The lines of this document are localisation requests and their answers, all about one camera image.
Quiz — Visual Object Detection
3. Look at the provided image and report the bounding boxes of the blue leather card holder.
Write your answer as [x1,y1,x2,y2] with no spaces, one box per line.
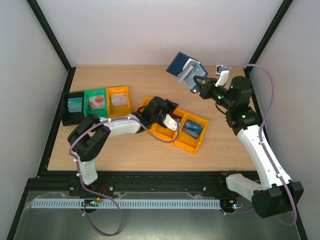
[166,52,208,94]

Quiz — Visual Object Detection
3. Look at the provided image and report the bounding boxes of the yellow triple storage bin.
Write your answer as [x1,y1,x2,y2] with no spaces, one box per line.
[137,96,209,154]

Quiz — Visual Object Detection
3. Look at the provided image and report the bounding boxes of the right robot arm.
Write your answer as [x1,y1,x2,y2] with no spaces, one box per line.
[193,76,304,222]

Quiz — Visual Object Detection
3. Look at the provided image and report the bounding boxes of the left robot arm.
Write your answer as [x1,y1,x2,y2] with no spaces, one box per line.
[67,96,180,186]

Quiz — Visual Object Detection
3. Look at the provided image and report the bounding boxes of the red card stack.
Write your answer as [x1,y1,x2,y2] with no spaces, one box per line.
[172,114,182,121]

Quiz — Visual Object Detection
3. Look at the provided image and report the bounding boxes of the blue card stack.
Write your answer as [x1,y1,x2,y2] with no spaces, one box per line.
[183,119,204,139]

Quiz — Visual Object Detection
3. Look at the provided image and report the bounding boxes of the beige card stack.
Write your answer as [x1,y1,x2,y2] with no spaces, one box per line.
[110,93,128,107]

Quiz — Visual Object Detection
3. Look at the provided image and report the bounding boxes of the white red-dot card stack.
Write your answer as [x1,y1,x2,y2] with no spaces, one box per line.
[88,95,106,110]

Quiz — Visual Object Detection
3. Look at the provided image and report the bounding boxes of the teal card stack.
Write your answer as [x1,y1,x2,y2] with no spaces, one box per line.
[67,97,83,113]

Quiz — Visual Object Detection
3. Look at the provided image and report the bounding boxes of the yellow single storage bin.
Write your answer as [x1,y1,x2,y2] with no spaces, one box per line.
[106,86,132,118]

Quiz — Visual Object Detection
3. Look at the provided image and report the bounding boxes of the green storage bin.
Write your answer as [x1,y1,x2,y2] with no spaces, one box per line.
[83,88,108,118]

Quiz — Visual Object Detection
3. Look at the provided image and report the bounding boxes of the black storage bin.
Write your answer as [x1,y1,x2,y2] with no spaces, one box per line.
[60,91,85,126]

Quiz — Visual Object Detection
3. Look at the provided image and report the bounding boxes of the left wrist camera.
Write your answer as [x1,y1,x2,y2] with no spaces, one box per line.
[162,114,181,131]

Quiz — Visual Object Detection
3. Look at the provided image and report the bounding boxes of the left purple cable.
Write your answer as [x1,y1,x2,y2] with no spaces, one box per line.
[68,116,182,237]

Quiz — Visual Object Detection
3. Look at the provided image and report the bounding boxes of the light blue cable duct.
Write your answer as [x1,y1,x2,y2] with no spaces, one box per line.
[31,198,221,210]

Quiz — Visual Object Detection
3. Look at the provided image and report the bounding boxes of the black aluminium frame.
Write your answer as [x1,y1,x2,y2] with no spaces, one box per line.
[7,0,292,240]

